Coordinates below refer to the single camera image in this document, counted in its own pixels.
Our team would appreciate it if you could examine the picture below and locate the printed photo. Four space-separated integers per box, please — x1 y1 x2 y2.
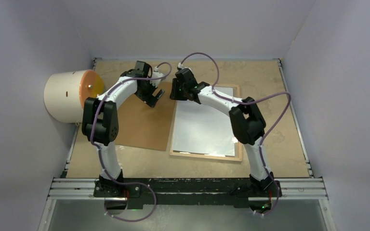
172 86 236 157

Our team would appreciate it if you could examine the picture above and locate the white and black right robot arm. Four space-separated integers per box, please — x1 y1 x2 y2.
170 67 274 196

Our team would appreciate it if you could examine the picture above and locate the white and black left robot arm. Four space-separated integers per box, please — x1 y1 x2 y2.
81 61 168 197

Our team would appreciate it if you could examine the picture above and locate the aluminium extrusion rail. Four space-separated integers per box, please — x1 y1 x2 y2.
48 178 328 200

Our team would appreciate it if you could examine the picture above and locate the white cylinder with orange lid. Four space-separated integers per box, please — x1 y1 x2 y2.
44 69 105 124

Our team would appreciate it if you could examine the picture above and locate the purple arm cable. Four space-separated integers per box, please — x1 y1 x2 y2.
89 62 173 223
178 52 292 218

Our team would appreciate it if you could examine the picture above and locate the brown hardboard backing board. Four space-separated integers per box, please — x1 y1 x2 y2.
115 82 175 151

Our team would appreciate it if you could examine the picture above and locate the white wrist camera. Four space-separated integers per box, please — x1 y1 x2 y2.
177 62 192 72
150 66 166 87

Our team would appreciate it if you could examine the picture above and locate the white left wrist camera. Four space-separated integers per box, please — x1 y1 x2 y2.
150 66 166 87

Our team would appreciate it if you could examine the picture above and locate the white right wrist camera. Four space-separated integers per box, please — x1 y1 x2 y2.
177 62 192 72

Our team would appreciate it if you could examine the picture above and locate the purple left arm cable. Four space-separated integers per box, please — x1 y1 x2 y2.
89 62 173 223

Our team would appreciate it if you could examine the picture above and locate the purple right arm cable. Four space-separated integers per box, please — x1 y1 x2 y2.
178 52 292 218

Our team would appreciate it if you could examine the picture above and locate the wooden picture frame with glass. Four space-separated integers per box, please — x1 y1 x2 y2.
169 83 243 162

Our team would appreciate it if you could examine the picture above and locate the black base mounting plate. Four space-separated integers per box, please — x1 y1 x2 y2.
93 178 282 212

